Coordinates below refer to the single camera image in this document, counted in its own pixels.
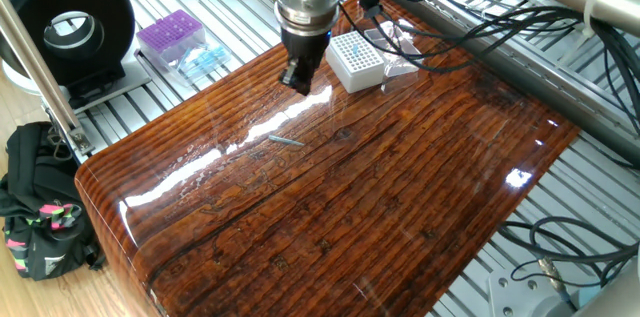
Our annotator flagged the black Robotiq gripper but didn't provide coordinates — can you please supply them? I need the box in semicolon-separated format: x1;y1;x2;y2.
278;26;332;97

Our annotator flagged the grey blue medium pipette tip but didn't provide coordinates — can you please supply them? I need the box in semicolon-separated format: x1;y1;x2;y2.
268;134;306;147

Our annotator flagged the white pipette tip holder box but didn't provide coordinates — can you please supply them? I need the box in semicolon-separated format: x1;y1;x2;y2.
324;31;386;95

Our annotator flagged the large blue pipette tip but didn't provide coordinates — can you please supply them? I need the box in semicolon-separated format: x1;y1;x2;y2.
183;56;221;76
187;48;224;63

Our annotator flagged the clear plastic holder lid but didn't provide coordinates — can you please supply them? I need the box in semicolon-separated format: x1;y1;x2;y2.
363;19;426;79

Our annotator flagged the purple pipette tip box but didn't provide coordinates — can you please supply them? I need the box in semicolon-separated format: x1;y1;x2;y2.
135;9;207;66

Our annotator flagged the glossy brown wooden board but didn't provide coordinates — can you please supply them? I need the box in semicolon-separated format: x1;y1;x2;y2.
74;0;581;317

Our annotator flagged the grey metal fan plate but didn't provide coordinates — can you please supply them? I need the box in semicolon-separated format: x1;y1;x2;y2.
2;51;151;113

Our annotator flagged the slanted aluminium profile bar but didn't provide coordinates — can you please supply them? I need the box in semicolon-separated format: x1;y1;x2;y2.
0;0;96;156

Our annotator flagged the black backpack with pink marks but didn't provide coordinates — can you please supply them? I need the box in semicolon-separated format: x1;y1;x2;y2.
0;121;106;282

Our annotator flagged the black gripper cable bundle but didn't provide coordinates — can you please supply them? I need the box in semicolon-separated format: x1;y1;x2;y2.
338;0;640;136

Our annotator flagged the black cable with metal connector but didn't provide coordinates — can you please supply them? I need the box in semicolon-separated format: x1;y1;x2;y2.
497;216;640;308

